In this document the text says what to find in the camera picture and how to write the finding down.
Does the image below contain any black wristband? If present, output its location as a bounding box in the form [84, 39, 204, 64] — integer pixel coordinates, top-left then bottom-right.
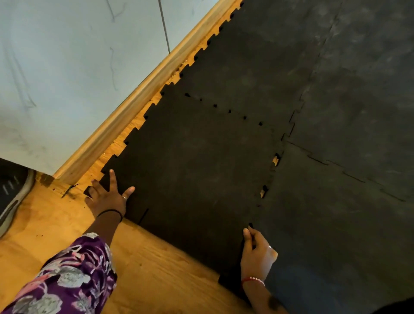
[96, 209, 124, 223]

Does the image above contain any person's right hand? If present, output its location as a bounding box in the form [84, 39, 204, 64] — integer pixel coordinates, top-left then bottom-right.
[240, 226, 279, 282]

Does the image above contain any person's left forearm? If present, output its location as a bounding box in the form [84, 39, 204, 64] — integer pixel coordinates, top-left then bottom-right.
[83, 211, 123, 247]

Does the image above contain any black interlocking foam mat tile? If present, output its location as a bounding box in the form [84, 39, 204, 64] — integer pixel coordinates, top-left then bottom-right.
[160, 0, 344, 138]
[83, 82, 286, 305]
[285, 0, 414, 203]
[247, 142, 414, 314]

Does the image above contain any wooden baseboard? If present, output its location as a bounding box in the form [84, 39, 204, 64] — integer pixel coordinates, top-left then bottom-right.
[53, 0, 240, 185]

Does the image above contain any red white bead bracelet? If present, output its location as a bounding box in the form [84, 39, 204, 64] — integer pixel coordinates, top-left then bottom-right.
[241, 276, 266, 287]

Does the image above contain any black grey machine base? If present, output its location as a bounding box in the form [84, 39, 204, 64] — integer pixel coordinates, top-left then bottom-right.
[0, 157, 36, 239]

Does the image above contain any person's left hand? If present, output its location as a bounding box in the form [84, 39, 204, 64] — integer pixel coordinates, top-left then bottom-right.
[84, 169, 136, 219]

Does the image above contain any purple floral sleeve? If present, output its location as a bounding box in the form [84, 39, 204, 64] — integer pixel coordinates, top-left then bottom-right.
[0, 232, 118, 314]

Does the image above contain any person's right forearm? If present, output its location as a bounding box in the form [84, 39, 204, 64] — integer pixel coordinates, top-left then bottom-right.
[242, 279, 289, 314]

